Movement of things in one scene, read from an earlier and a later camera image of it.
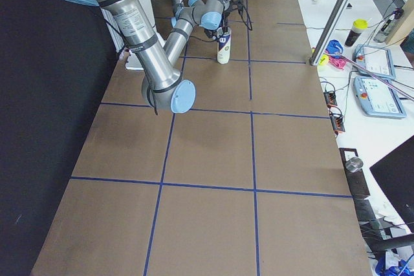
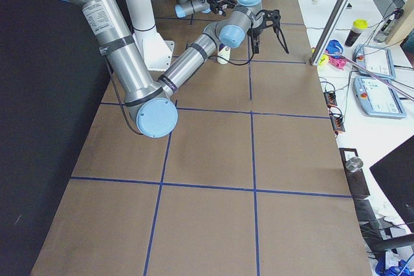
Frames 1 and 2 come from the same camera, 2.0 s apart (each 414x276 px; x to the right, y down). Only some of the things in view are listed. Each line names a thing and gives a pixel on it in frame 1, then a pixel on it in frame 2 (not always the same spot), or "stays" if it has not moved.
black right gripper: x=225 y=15 -> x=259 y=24
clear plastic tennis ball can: x=224 y=44 stays
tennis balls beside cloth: x=323 y=59 stays
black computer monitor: x=395 y=174 stays
